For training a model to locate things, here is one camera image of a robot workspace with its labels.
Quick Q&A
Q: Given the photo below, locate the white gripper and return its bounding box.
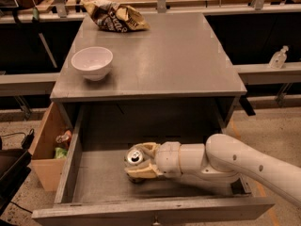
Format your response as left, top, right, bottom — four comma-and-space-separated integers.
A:
125, 142, 182, 179

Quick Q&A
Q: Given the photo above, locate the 7up soda can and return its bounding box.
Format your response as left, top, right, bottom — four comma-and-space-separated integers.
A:
124, 146, 146, 184

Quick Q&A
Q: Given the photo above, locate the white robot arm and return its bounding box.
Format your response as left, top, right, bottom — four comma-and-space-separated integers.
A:
124, 134, 301, 206

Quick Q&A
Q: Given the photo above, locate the open grey top drawer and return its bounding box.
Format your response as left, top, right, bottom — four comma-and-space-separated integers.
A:
33, 102, 274, 226

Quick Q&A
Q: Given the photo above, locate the grey cabinet counter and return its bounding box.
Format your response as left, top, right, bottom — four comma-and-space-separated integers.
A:
51, 12, 246, 127

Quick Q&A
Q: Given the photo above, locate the orange snack package in bin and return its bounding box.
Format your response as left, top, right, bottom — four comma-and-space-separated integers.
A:
55, 130, 72, 146

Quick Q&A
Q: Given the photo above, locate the green snack package in bin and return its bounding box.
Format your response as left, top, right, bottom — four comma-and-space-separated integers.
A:
54, 147, 68, 159

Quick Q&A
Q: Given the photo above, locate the wooden side bin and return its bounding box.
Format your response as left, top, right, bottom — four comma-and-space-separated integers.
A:
29, 103, 72, 191

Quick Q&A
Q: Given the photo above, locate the white bowl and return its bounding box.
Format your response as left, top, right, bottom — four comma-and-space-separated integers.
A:
71, 47, 113, 81

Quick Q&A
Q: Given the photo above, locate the black office chair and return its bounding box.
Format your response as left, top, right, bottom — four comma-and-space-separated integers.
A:
0, 139, 31, 216

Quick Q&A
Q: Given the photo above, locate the crumpled chip bag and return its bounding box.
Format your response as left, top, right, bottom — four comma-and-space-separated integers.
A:
84, 0, 150, 33

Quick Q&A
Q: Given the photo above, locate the clear sanitizer bottle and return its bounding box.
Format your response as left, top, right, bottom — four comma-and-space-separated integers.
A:
269, 45, 289, 69

